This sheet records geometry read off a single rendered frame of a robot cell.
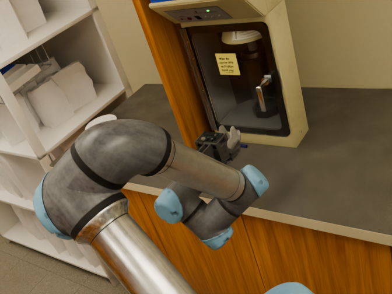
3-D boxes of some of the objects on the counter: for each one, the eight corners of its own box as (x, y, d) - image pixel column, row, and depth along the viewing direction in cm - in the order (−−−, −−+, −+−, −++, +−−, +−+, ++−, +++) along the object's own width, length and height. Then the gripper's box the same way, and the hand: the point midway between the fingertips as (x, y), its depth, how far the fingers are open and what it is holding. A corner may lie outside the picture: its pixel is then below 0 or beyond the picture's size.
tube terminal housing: (247, 104, 185) (192, -101, 145) (323, 108, 166) (285, -127, 126) (216, 139, 170) (146, -79, 129) (297, 148, 150) (244, -105, 110)
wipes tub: (114, 142, 191) (100, 112, 183) (136, 145, 183) (122, 114, 176) (93, 161, 183) (77, 130, 175) (115, 165, 175) (100, 133, 168)
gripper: (207, 159, 110) (247, 112, 123) (178, 155, 116) (219, 111, 129) (216, 186, 115) (253, 137, 128) (188, 181, 120) (226, 135, 133)
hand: (236, 135), depth 129 cm, fingers closed
